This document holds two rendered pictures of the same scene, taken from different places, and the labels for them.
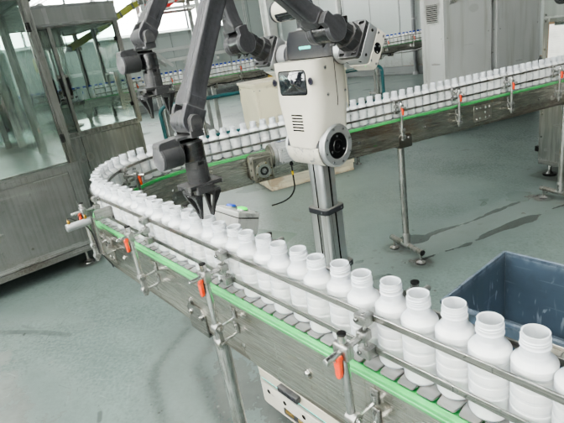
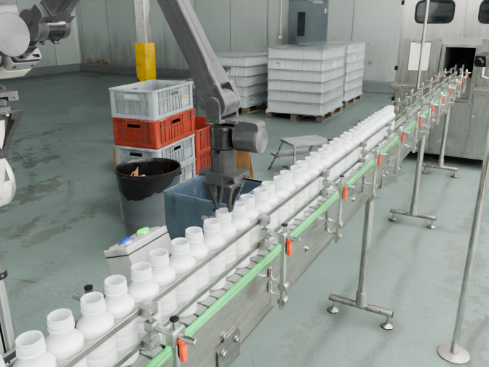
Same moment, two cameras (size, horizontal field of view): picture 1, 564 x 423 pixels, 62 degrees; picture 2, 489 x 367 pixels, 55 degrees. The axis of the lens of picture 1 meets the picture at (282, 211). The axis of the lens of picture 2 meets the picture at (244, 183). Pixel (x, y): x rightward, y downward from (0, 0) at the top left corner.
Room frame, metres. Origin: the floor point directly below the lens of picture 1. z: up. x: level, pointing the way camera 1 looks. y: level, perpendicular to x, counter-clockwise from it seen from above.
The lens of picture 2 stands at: (1.53, 1.16, 1.59)
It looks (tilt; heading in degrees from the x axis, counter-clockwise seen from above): 19 degrees down; 247
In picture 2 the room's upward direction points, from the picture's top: straight up
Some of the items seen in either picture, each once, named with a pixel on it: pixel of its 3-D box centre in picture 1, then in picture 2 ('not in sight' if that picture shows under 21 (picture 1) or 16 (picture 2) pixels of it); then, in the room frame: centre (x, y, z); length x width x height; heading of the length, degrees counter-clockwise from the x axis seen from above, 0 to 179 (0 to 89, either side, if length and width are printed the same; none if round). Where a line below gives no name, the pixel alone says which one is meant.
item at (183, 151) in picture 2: not in sight; (156, 151); (0.71, -2.60, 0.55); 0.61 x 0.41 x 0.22; 44
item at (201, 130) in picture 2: not in sight; (195, 133); (0.21, -3.11, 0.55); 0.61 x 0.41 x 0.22; 40
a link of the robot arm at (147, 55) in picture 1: (147, 61); not in sight; (1.62, 0.36, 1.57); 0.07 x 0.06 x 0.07; 129
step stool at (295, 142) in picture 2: not in sight; (299, 156); (-0.94, -3.10, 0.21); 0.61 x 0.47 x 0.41; 91
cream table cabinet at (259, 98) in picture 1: (297, 127); not in sight; (5.50, -0.33, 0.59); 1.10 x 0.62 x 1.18; 109
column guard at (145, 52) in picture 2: not in sight; (145, 67); (-0.80, -10.11, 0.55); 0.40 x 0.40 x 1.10; 37
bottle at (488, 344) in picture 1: (489, 365); (332, 163); (0.56, -0.27, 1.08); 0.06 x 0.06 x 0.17
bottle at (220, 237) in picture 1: (224, 251); (238, 234); (1.12, 0.16, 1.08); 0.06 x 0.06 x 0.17
